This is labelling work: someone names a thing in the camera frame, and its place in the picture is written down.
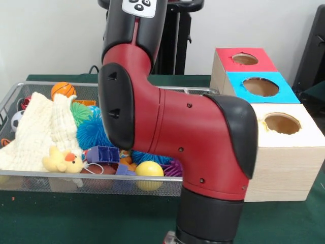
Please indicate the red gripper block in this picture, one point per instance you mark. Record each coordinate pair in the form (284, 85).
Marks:
(170, 239)

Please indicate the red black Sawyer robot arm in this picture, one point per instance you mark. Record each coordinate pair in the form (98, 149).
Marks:
(177, 127)

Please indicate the wooden box with three holes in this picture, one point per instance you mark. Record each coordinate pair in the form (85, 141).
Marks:
(284, 172)

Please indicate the clear mesh bin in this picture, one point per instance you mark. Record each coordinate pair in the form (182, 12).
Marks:
(25, 181)

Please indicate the purple spiky ball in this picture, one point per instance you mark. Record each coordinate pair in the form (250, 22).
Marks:
(174, 169)

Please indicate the yellow smooth ball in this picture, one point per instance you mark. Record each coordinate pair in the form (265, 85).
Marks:
(149, 170)

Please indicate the blue rubber koosh ball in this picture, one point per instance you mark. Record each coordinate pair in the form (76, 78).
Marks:
(89, 132)
(144, 155)

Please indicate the dark green table cloth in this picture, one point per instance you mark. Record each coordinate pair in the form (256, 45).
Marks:
(76, 221)
(317, 92)

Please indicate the purple plastic building block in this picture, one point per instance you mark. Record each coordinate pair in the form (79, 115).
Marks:
(105, 153)

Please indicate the yellow plush duck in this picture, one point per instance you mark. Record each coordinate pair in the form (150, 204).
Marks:
(63, 161)

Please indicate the green rubber koosh ball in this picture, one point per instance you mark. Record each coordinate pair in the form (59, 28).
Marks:
(80, 113)

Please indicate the cream waffle cloth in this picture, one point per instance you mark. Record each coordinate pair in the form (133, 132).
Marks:
(38, 132)

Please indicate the orange toy basketball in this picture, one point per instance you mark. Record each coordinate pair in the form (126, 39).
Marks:
(63, 89)

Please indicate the small toy soccer ball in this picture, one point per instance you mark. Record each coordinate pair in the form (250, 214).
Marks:
(16, 122)

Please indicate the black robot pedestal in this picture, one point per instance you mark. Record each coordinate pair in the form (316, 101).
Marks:
(177, 45)

